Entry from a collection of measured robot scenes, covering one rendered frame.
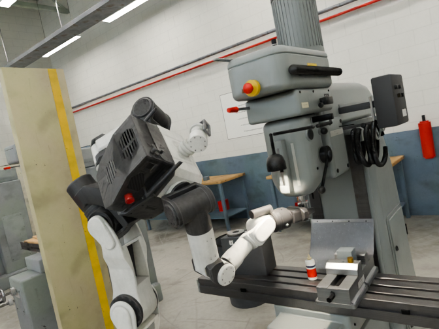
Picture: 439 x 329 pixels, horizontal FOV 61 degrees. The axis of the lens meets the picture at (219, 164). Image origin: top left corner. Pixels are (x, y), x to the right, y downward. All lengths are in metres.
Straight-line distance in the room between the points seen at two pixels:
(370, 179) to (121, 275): 1.20
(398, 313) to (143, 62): 7.61
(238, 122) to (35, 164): 4.69
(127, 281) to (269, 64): 0.97
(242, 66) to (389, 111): 0.62
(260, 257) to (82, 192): 0.85
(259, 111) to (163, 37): 6.64
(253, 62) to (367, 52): 4.52
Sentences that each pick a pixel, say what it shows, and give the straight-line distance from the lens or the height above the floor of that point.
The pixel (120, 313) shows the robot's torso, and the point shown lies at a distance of 1.54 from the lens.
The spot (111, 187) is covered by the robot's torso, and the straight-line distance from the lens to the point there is 1.31.
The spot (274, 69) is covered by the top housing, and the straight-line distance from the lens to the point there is 1.36.
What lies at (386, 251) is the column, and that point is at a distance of 2.00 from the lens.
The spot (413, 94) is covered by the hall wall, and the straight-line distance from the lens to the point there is 5.69.
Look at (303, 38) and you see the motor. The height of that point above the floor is 1.96.
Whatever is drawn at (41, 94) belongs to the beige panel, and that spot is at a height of 2.12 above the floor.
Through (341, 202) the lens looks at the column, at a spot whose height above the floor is 1.17.
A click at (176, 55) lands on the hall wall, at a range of 7.77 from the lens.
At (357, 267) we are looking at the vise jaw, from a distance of 1.54.
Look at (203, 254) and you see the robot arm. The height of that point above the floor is 1.24.
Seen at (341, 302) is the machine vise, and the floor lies 0.95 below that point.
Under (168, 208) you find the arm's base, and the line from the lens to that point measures 1.17.
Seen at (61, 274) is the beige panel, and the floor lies 0.91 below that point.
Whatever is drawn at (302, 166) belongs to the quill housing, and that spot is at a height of 1.43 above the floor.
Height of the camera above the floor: 1.61
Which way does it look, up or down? 4 degrees down
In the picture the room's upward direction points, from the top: 11 degrees counter-clockwise
